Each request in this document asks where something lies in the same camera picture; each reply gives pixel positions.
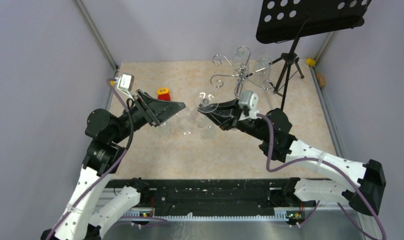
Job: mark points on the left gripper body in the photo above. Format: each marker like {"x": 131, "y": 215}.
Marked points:
{"x": 143, "y": 109}

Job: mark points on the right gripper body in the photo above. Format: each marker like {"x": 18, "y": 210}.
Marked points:
{"x": 244, "y": 123}

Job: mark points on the removed wine glass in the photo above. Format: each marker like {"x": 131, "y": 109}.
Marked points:
{"x": 184, "y": 122}
{"x": 164, "y": 129}

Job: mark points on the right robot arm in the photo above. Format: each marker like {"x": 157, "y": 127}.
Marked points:
{"x": 361, "y": 185}

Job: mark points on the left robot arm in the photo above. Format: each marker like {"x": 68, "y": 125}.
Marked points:
{"x": 111, "y": 137}

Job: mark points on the chrome wine glass rack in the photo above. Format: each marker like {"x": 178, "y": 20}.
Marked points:
{"x": 241, "y": 76}

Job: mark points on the red and yellow block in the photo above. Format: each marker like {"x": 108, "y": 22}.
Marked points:
{"x": 163, "y": 94}

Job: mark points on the yellow corner clip right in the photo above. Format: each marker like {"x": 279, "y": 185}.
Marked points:
{"x": 310, "y": 62}

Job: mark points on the black music stand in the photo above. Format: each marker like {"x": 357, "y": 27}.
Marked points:
{"x": 289, "y": 20}

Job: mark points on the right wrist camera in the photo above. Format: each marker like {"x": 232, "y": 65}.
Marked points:
{"x": 248, "y": 104}

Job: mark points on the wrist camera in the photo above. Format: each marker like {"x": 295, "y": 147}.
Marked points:
{"x": 125, "y": 82}
{"x": 248, "y": 104}

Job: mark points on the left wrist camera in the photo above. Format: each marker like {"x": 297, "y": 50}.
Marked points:
{"x": 125, "y": 82}

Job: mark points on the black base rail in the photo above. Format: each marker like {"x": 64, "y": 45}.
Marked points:
{"x": 220, "y": 197}

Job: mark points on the brown wall clip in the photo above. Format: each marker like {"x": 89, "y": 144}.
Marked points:
{"x": 321, "y": 80}

